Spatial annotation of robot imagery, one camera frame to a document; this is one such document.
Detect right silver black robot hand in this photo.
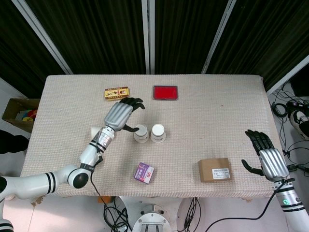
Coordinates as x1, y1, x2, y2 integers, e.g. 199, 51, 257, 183
241, 129, 290, 182

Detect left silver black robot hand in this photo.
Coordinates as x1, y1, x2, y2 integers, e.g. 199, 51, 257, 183
103, 97, 146, 133

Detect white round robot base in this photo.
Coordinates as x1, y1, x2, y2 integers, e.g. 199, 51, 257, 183
118, 195, 186, 232

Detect white paper cup blue stripe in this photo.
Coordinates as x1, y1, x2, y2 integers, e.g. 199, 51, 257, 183
134, 124, 149, 143
150, 123, 167, 144

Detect yellow printed flat box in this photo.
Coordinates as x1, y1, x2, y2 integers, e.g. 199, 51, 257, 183
104, 87, 131, 102

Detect red tray with dark rim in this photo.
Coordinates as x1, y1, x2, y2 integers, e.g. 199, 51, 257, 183
152, 85, 180, 101

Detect white black sneaker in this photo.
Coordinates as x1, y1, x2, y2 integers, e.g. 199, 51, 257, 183
286, 100, 309, 141

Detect brown cardboard box with label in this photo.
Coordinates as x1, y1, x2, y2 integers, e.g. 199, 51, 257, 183
198, 158, 233, 183

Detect purple white carton box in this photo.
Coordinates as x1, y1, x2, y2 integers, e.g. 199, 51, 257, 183
134, 162, 155, 184

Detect dark green curtain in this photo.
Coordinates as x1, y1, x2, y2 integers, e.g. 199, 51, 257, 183
0, 0, 309, 97

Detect beige woven tablecloth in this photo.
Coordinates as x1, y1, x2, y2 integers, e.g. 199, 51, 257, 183
20, 74, 283, 200

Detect open cardboard box on floor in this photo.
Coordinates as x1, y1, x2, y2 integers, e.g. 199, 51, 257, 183
1, 98, 41, 133

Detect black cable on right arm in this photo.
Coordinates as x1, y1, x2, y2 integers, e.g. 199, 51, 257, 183
207, 178, 295, 232

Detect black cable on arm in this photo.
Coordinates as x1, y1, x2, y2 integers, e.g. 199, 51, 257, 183
90, 142, 132, 232
207, 178, 295, 232

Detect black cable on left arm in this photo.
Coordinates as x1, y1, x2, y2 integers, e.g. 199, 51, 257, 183
90, 142, 132, 232

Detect white metal frame post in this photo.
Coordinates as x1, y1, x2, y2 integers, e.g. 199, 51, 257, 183
14, 0, 73, 75
265, 53, 309, 95
141, 0, 155, 74
201, 0, 239, 74

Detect black cable bundle under table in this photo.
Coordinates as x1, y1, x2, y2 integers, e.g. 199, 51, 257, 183
183, 197, 202, 232

